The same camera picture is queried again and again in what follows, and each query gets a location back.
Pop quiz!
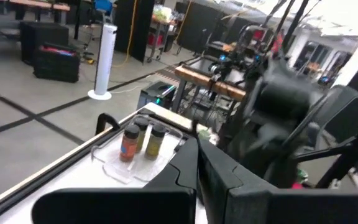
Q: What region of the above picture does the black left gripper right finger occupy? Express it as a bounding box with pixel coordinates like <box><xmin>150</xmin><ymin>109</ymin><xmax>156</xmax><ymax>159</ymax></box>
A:
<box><xmin>197</xmin><ymin>139</ymin><xmax>358</xmax><ymax>224</ymax></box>

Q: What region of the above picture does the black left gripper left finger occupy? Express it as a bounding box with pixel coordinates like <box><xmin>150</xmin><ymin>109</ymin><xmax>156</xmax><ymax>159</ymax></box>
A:
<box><xmin>31</xmin><ymin>136</ymin><xmax>198</xmax><ymax>224</ymax></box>

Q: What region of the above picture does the orange spice jar black lid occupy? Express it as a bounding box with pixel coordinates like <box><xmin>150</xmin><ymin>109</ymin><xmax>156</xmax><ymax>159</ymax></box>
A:
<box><xmin>119</xmin><ymin>124</ymin><xmax>140</xmax><ymax>163</ymax></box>

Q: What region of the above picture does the green herb jar black lid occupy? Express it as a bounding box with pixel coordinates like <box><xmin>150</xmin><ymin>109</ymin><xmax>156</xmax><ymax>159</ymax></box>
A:
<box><xmin>144</xmin><ymin>123</ymin><xmax>167</xmax><ymax>161</ymax></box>

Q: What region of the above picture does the olive spice jar black lid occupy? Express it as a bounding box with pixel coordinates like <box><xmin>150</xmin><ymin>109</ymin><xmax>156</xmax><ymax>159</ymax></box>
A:
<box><xmin>134</xmin><ymin>116</ymin><xmax>150</xmax><ymax>154</ymax></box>

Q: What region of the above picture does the small clear plastic bin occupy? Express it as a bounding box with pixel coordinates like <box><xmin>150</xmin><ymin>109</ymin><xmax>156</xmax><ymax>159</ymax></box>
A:
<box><xmin>90</xmin><ymin>113</ymin><xmax>185</xmax><ymax>185</ymax></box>

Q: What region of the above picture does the black table clamp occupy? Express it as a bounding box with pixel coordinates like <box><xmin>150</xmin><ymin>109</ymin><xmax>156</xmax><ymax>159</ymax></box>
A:
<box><xmin>95</xmin><ymin>112</ymin><xmax>121</xmax><ymax>136</ymax></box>

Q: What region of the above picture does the black computer tower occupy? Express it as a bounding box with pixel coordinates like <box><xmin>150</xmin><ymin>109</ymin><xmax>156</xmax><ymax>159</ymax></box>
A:
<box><xmin>135</xmin><ymin>80</ymin><xmax>178</xmax><ymax>111</ymax></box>

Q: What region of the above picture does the grey office chair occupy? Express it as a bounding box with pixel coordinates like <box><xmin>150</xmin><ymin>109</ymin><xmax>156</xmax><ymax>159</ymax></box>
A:
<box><xmin>283</xmin><ymin>84</ymin><xmax>358</xmax><ymax>156</ymax></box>

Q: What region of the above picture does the wooden top workbench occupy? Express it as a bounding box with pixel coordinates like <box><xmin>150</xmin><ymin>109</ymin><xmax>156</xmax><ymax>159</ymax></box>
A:
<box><xmin>174</xmin><ymin>63</ymin><xmax>248</xmax><ymax>113</ymax></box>

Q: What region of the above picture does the black device with blue light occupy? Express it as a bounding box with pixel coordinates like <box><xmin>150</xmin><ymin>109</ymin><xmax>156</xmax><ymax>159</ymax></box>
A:
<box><xmin>208</xmin><ymin>53</ymin><xmax>239</xmax><ymax>82</ymax></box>

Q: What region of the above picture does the white tower fan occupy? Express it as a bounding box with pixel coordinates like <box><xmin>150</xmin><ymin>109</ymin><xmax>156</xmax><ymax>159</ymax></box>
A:
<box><xmin>87</xmin><ymin>23</ymin><xmax>119</xmax><ymax>101</ymax></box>

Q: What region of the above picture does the black case with pink strip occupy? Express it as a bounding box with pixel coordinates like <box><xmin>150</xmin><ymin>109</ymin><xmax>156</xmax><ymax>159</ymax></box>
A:
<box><xmin>32</xmin><ymin>42</ymin><xmax>81</xmax><ymax>84</ymax></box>

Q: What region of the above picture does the metal utility cart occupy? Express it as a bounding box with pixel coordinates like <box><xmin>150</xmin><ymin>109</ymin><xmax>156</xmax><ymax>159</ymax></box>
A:
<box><xmin>147</xmin><ymin>5</ymin><xmax>177</xmax><ymax>64</ymax></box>

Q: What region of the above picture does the black rack with red panel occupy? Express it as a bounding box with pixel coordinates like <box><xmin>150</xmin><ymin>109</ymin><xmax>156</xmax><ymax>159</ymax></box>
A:
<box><xmin>239</xmin><ymin>24</ymin><xmax>284</xmax><ymax>60</ymax></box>

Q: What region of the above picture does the narrow black partition panel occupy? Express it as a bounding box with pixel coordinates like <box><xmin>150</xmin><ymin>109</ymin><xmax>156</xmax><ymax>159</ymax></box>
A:
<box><xmin>114</xmin><ymin>0</ymin><xmax>156</xmax><ymax>63</ymax></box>

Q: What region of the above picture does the wide black partition panel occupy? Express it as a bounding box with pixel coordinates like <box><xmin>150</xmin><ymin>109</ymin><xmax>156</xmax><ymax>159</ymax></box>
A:
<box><xmin>176</xmin><ymin>1</ymin><xmax>226</xmax><ymax>54</ymax></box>

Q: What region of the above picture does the black cube box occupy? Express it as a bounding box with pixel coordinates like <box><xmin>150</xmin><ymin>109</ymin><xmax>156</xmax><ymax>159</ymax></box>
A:
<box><xmin>19</xmin><ymin>21</ymin><xmax>70</xmax><ymax>65</ymax></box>

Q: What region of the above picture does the blue chair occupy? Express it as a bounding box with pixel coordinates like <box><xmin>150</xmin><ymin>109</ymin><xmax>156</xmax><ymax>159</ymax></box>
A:
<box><xmin>93</xmin><ymin>0</ymin><xmax>115</xmax><ymax>17</ymax></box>

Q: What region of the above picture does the long wooden table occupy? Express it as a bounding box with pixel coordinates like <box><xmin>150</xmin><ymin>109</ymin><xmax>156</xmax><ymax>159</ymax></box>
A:
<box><xmin>7</xmin><ymin>0</ymin><xmax>71</xmax><ymax>24</ymax></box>

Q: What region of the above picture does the black frame strut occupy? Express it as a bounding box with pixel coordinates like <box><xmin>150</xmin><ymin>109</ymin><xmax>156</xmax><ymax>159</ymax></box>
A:
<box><xmin>314</xmin><ymin>116</ymin><xmax>358</xmax><ymax>190</ymax></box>

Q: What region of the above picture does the yellow floor cable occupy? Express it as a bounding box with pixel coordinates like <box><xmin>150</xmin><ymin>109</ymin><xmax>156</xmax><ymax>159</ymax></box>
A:
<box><xmin>112</xmin><ymin>0</ymin><xmax>139</xmax><ymax>68</ymax></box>

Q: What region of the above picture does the black frame pole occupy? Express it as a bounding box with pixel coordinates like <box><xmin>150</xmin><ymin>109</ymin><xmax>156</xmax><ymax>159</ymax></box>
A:
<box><xmin>280</xmin><ymin>0</ymin><xmax>310</xmax><ymax>50</ymax></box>

